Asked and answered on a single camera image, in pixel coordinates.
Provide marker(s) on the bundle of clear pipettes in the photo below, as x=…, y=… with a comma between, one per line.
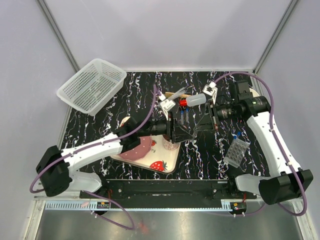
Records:
x=181, y=90

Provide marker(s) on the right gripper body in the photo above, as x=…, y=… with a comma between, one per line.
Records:
x=217, y=112

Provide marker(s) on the white strawberry tray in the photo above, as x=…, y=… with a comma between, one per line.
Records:
x=158, y=159

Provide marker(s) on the white squeeze bottle red cap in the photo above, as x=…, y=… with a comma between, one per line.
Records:
x=193, y=100

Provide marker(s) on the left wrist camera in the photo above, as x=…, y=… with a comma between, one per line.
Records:
x=166, y=105

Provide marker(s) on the clear test tube rack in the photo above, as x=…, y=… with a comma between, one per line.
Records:
x=236, y=152

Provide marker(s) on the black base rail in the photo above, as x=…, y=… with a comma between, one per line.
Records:
x=171, y=193

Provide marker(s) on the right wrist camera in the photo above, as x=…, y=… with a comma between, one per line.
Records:
x=211, y=90

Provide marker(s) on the wooden bristle brush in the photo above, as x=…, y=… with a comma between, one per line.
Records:
x=172, y=95

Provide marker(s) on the pink polka dot plate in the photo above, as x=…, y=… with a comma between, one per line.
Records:
x=139, y=151

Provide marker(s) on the pink ceramic mug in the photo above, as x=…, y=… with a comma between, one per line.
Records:
x=168, y=144

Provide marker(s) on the white bowl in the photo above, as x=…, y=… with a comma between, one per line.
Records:
x=254, y=92

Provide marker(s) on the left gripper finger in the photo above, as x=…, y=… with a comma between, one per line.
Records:
x=188, y=126
x=184, y=137

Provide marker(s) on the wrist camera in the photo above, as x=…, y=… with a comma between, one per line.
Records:
x=211, y=90
x=166, y=105

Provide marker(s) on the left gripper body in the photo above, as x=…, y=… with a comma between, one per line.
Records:
x=168, y=127

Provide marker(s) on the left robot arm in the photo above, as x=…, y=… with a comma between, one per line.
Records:
x=59, y=170

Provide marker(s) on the white perforated plastic basket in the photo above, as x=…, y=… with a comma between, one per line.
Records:
x=89, y=90

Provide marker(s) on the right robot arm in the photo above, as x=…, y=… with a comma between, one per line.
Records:
x=287, y=180

